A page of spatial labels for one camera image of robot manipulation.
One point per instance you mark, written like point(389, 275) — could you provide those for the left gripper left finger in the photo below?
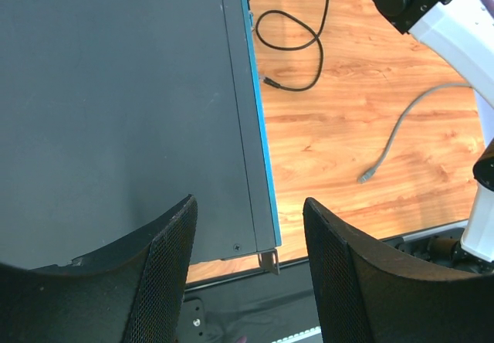
point(130, 290)

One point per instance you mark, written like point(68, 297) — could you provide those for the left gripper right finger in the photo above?
point(369, 291)

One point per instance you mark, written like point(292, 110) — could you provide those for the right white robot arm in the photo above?
point(461, 33)

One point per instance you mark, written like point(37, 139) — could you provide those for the grey slotted cable duct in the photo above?
point(312, 335)

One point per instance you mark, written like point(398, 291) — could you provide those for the dark blue network switch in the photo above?
point(112, 111)

